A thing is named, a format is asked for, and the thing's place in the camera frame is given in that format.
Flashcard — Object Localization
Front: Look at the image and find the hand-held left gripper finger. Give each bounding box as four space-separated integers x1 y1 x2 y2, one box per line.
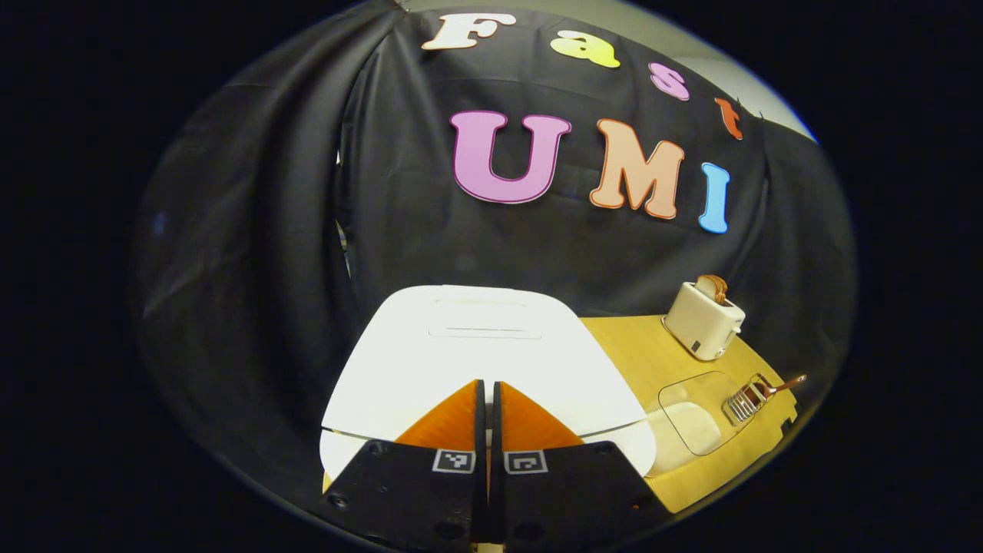
491 380 669 548
319 379 489 550

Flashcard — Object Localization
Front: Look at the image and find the white rice cooker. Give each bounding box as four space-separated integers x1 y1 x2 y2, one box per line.
319 285 658 492

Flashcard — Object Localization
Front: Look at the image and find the metal wire chopstick holder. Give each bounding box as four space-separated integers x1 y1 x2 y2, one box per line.
722 374 777 428

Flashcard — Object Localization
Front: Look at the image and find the brown wooden spoon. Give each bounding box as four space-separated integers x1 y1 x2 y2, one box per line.
756 373 808 397

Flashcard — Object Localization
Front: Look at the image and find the white toaster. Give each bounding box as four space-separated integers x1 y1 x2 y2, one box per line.
662 281 746 362

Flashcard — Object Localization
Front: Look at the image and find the black backdrop cloth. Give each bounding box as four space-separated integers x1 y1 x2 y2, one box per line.
131 0 857 523

